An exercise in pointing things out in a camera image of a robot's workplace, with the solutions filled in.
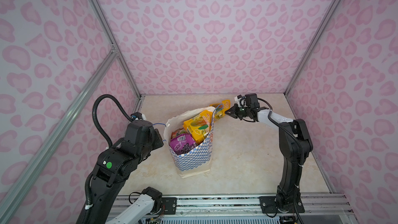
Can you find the purple grape candy bag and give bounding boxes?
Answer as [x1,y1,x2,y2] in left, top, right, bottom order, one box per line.
[170,133,197,155]

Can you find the yellow candy bag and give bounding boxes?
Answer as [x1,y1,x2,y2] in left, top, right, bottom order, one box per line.
[210,100,231,120]
[183,110,212,145]

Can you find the white paper bag blue handles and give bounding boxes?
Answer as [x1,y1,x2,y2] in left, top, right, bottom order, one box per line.
[163,106,215,178]

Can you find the aluminium frame strut diagonal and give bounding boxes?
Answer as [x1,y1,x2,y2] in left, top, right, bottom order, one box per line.
[1,49,119,224]

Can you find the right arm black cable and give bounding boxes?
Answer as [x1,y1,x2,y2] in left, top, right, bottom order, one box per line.
[257,97,304,224]

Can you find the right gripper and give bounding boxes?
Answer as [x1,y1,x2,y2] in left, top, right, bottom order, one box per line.
[225,103,253,120]

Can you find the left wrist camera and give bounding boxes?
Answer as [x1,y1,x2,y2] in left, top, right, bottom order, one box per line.
[131,112,146,121]

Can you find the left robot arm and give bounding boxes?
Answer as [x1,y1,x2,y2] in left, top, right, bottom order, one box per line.
[77,120,164,224]

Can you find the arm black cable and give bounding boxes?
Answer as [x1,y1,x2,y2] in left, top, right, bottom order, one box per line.
[257,97,304,224]
[92,94,134,148]

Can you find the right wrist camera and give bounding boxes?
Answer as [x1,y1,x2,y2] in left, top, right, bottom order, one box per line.
[234,95,247,108]

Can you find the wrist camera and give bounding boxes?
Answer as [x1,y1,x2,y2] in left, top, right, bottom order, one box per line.
[234,95,247,108]
[131,112,146,121]

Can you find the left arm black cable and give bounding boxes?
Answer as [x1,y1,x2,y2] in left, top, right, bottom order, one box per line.
[92,94,134,148]

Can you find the red candy bag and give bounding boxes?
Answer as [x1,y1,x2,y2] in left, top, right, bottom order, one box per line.
[171,128,187,139]

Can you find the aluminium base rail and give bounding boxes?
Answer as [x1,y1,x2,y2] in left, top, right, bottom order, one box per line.
[105,193,358,224]

